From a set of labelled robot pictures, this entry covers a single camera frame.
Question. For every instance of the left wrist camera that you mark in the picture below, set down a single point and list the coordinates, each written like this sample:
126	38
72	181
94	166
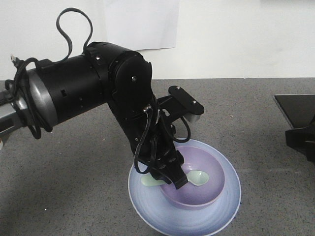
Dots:
180	104

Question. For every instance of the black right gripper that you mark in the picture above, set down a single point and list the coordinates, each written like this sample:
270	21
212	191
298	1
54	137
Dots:
302	140

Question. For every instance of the light blue plate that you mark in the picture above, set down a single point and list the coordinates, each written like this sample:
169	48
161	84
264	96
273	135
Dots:
191	210

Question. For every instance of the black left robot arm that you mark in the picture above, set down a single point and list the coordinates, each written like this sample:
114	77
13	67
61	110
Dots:
45	93

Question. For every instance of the white paper sheet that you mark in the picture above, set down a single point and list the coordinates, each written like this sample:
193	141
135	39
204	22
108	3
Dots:
142	24

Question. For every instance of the black gas stove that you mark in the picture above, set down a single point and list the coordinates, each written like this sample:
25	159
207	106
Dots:
299	109

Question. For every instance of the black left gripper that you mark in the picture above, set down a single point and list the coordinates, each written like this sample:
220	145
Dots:
155	153

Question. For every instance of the lilac plastic bowl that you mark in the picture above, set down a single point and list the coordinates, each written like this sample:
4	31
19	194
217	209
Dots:
206	180

